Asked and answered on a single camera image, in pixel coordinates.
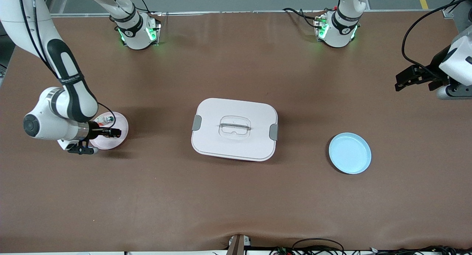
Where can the grey aluminium frame post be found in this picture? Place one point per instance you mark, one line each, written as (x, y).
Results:
(462, 15)

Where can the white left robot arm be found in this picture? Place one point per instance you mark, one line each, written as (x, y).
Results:
(341, 30)

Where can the pink round plate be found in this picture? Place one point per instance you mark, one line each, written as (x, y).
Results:
(110, 143)

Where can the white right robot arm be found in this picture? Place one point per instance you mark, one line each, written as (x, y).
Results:
(70, 100)

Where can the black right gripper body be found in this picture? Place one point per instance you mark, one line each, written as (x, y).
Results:
(96, 130)

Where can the light blue round plate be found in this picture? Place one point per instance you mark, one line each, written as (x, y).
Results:
(349, 153)

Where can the brown metal table bracket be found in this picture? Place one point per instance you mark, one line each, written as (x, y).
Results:
(238, 245)

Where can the white lidded lunch box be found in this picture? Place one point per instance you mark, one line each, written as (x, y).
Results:
(236, 144)

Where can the orange black push-button switch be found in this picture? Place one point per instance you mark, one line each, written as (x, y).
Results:
(112, 133)

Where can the aluminium table edge rail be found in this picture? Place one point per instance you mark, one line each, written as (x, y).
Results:
(239, 12)

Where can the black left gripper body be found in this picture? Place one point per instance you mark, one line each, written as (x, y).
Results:
(434, 67)

